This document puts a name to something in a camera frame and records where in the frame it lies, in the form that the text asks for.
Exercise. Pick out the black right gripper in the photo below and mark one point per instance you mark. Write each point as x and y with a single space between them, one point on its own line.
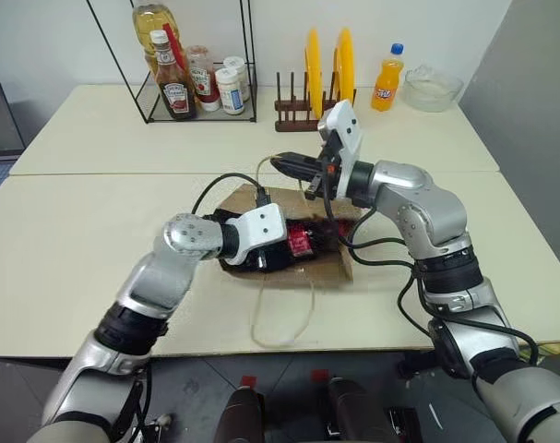
328 171

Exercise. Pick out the clear glass bowl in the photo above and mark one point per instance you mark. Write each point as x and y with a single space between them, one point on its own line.
432 90

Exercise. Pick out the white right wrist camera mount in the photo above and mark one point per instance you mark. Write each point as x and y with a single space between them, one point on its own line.
349 129

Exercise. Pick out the dark glass ketchup bottle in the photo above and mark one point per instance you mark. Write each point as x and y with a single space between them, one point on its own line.
175 97

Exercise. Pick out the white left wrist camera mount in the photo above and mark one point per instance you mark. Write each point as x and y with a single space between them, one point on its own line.
261 226

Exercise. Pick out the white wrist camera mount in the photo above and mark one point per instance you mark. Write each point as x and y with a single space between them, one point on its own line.
349 129
261 226

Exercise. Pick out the grey laptop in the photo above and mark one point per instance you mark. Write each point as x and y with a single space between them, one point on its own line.
0 120

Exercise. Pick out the red squeeze ketchup bottle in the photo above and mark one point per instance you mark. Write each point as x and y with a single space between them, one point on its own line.
203 83

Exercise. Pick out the dark rounded shape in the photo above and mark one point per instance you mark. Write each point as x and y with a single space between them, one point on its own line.
240 415
353 410

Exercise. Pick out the orange soda bottle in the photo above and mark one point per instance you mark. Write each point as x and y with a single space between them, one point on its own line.
387 87

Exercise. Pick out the dark cola bottle red label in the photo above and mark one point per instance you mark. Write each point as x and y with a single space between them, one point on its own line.
302 242

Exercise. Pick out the dark wooden plate rack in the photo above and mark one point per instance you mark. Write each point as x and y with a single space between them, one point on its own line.
293 120

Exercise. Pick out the white mayonnaise jar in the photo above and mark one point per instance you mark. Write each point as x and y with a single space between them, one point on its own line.
237 63
231 94

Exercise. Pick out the cooking oil bottle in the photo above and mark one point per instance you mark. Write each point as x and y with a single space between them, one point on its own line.
148 27

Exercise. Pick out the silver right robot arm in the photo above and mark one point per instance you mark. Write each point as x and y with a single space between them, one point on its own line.
427 217

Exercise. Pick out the red tape piece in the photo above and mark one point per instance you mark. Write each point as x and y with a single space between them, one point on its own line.
248 381
319 375

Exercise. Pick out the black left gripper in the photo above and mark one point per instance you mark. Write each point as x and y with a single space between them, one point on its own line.
272 259

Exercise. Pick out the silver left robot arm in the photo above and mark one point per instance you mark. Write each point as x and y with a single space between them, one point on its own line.
159 277

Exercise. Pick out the brown paper bag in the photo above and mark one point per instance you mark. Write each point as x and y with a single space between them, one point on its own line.
325 267

